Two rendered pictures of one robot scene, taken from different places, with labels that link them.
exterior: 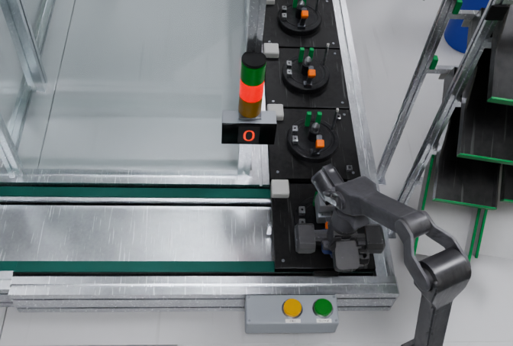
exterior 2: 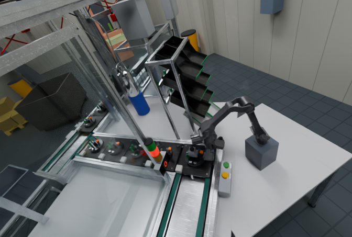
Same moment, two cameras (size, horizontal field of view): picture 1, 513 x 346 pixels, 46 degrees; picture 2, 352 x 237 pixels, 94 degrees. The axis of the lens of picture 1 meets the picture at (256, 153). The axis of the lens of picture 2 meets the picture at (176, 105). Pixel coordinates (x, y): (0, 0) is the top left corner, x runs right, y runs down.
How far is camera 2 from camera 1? 0.58 m
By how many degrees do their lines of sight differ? 39
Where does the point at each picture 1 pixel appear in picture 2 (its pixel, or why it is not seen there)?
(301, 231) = (207, 156)
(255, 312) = (225, 189)
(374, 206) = (217, 118)
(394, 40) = not seen: hidden behind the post
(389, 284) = not seen: hidden behind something
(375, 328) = (230, 155)
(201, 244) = (191, 206)
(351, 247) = (217, 140)
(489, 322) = (230, 126)
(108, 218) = not seen: outside the picture
